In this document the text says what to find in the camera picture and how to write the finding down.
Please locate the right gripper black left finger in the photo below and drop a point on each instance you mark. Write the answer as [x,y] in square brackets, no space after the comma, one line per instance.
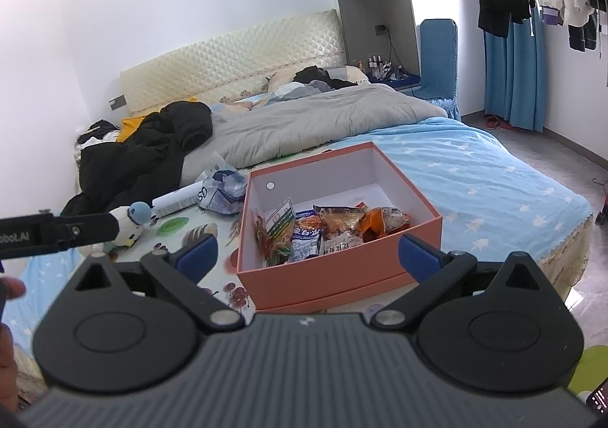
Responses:
[122,327]

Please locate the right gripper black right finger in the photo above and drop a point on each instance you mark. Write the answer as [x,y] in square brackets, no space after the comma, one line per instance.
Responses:
[494,327]

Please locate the orange chip packet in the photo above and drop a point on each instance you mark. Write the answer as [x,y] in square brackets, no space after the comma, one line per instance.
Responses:
[383,221]

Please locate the barcode brown snack packet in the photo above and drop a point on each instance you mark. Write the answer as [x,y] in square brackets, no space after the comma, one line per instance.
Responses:
[340,228]

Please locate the blue white snack packet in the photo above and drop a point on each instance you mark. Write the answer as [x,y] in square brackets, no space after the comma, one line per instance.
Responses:
[307,237]

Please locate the person's left hand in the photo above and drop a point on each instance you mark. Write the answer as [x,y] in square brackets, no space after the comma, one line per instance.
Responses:
[9,393]

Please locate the penguin plush toy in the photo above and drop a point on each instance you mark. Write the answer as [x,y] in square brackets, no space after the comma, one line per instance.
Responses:
[131,220]

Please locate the fruit print table cloth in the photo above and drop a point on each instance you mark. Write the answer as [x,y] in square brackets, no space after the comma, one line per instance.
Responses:
[205,248]

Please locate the black jacket on bed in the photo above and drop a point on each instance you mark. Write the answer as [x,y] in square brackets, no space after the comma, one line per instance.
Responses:
[146,165]

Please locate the blue star bedsheet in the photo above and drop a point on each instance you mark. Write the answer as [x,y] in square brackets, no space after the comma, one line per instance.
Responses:
[491,204]

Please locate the white cylindrical tube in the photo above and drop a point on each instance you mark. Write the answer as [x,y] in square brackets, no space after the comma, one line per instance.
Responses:
[176,200]

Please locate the crumpled blue plastic bag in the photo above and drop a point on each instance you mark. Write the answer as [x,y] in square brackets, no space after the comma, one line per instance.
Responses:
[222,187]

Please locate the pink cardboard box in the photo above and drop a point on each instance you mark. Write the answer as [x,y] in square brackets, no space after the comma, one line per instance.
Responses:
[360,176]

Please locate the cream padded headboard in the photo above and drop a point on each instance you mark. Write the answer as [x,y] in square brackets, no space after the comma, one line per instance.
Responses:
[237,64]

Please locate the blue chair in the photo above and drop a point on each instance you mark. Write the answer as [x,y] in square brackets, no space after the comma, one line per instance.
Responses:
[439,64]

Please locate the blue curtain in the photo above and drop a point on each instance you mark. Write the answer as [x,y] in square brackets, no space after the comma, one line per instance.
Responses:
[516,87]

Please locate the grey blanket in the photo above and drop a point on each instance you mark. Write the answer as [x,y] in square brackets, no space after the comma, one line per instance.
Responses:
[288,127]

